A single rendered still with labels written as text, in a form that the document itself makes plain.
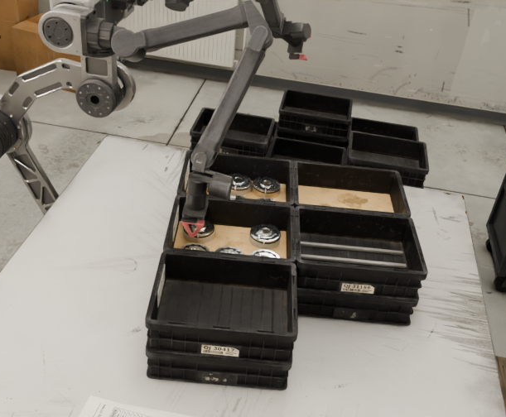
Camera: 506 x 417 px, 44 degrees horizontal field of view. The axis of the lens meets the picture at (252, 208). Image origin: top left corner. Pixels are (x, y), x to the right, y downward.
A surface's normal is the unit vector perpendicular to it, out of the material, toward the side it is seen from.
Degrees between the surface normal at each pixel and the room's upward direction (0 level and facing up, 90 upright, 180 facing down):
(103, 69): 90
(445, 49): 90
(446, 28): 90
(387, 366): 0
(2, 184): 0
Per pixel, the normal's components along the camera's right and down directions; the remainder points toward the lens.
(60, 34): -0.17, 0.55
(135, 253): 0.09, -0.81
